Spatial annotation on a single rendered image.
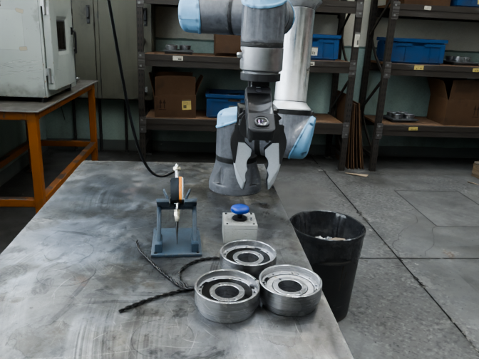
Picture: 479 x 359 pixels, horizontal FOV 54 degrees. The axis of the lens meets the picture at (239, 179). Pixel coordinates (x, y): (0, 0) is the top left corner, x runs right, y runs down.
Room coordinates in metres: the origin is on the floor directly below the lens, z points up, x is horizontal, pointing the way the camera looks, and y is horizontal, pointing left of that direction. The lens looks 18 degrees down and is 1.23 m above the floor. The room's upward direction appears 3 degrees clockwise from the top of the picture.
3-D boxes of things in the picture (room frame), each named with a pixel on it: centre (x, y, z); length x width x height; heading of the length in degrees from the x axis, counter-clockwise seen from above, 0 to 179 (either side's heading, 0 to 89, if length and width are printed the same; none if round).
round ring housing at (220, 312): (0.66, 0.01, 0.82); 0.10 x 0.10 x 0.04
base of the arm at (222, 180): (1.27, 0.01, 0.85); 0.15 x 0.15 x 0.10
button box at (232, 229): (0.93, 0.00, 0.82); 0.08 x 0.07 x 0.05; 5
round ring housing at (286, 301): (0.69, -0.09, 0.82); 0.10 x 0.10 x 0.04
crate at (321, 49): (4.45, -0.56, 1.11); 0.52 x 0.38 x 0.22; 95
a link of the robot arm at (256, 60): (0.84, -0.03, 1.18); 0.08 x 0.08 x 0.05
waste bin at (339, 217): (1.91, -0.40, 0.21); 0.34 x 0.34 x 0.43
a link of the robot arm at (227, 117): (1.27, 0.00, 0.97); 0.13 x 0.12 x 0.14; 77
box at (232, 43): (4.38, 0.10, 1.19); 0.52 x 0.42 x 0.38; 95
